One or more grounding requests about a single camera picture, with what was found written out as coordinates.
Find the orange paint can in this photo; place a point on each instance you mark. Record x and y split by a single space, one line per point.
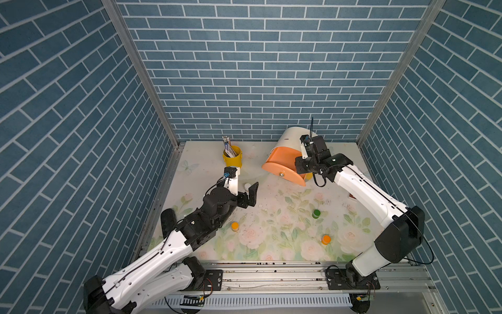
326 239
235 226

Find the floral table mat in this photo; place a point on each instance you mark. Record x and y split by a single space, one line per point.
280 227

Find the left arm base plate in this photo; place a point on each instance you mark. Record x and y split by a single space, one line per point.
211 281

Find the pencils in cup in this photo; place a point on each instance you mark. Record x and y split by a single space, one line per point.
228 149

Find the white round drawer cabinet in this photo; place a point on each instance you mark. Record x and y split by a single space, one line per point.
290 143

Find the green paint can right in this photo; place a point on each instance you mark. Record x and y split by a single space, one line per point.
316 213

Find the pink orange top drawer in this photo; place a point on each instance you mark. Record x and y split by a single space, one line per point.
283 167

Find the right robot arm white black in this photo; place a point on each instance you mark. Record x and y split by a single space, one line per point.
403 226

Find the yellow pencil cup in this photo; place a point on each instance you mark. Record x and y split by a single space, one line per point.
237 160

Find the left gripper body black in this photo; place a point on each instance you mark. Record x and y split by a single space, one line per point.
241 201

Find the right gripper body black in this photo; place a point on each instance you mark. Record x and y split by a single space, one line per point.
304 166

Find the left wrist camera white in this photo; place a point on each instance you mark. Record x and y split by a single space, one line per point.
231 174

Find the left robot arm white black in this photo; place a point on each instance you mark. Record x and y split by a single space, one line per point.
170 266

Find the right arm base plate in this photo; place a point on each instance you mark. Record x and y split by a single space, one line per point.
337 279

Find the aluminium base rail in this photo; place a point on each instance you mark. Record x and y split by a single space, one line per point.
301 287

